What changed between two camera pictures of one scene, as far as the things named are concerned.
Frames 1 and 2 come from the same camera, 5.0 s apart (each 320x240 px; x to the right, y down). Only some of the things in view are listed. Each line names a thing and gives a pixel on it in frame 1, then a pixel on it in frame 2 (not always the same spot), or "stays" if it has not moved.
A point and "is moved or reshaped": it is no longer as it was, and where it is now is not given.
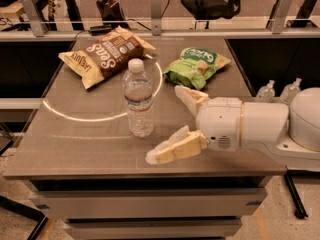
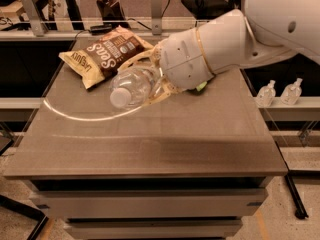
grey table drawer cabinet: x=150 y=208 stays
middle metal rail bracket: x=156 y=24 stays
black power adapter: x=105 y=29 stays
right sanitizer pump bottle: x=290 y=90 stays
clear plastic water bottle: x=139 y=99 is moved or reshaped
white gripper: x=219 y=121 -> x=181 y=60
